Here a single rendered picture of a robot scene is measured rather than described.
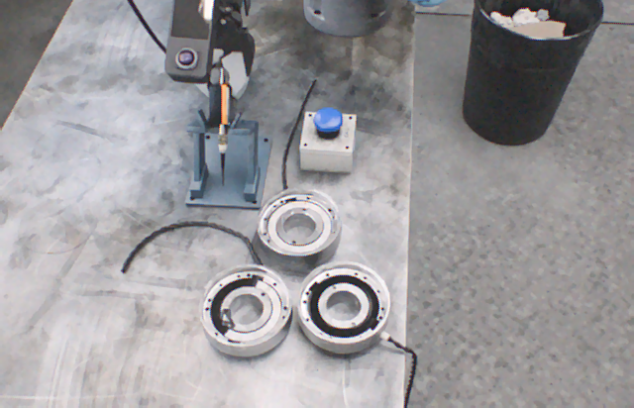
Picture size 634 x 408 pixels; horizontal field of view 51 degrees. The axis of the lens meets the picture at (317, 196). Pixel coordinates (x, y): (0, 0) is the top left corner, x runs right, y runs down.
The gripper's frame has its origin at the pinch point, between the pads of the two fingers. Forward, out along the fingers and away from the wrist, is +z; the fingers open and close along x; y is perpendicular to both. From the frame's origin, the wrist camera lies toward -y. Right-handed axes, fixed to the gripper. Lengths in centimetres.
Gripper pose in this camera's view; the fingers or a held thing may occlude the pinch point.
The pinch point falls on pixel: (222, 94)
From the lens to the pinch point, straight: 86.7
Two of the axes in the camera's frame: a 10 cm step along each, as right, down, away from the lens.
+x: -10.0, -0.6, 0.6
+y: 0.9, -8.2, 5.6
